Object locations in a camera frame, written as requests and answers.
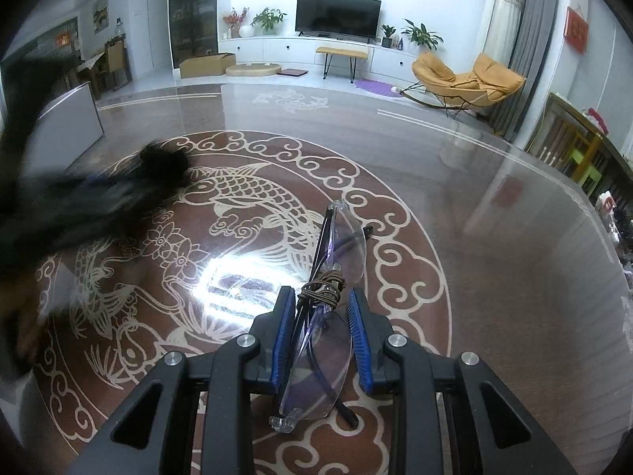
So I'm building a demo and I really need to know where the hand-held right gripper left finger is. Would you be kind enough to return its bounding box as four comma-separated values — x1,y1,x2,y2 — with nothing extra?
69,286,296,475

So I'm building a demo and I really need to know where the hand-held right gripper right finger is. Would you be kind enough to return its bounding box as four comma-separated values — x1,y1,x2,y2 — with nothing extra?
347,288,577,475

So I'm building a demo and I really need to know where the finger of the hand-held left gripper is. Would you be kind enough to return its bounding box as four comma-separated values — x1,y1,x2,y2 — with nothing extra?
74,168,154,238

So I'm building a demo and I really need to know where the brown patterned desktop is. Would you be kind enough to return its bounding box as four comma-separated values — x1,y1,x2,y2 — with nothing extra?
0,82,633,475

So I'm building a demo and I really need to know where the person's left hand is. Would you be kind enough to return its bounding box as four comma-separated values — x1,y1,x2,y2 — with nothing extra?
0,257,65,382

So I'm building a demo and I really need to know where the grey partition panel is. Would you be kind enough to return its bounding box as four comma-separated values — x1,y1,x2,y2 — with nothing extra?
22,80,104,174

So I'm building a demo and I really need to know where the cardboard box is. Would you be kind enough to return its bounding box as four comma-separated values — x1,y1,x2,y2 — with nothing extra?
179,53,237,79

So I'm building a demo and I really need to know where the white door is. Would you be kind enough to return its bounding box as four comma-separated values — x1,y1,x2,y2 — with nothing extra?
147,0,171,72

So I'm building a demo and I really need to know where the round beige cushion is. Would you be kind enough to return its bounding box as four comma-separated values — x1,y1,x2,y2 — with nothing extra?
226,62,282,78

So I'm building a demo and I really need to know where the dark glass display cabinet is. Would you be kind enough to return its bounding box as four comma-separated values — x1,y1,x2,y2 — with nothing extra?
168,0,220,67

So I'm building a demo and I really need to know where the vase of red flowers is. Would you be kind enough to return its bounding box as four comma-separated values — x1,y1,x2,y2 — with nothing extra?
222,7,255,39

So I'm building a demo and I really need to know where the bushy potted plant white pot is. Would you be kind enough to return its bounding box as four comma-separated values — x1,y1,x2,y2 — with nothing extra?
251,7,288,36

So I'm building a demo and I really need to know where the purple floor mat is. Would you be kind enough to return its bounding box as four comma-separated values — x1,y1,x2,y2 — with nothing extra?
353,78,396,97

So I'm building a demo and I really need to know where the wooden bench with metal legs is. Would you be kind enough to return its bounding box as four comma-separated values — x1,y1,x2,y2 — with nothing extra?
315,47,370,82

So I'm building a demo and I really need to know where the yellow lounge chair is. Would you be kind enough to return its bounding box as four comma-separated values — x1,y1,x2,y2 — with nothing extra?
400,52,526,120

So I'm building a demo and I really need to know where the flat screen television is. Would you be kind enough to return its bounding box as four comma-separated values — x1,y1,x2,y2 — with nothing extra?
296,0,383,41

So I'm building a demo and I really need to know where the wooden chair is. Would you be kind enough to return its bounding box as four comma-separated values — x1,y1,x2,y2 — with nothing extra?
527,91,604,179

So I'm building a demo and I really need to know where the cluttered sideboard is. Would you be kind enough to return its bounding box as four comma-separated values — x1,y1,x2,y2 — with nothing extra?
588,123,633,268

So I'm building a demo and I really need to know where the large leafy potted plant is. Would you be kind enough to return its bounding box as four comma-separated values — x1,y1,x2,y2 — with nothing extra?
402,19,444,53

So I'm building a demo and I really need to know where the grey curtain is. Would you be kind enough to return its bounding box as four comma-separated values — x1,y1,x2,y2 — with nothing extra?
495,0,572,144

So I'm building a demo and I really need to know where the covered standing air conditioner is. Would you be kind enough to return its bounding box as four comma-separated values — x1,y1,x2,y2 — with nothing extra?
479,0,526,67

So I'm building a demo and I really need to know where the red wall hanging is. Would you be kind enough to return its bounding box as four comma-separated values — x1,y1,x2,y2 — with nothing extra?
565,6,589,54

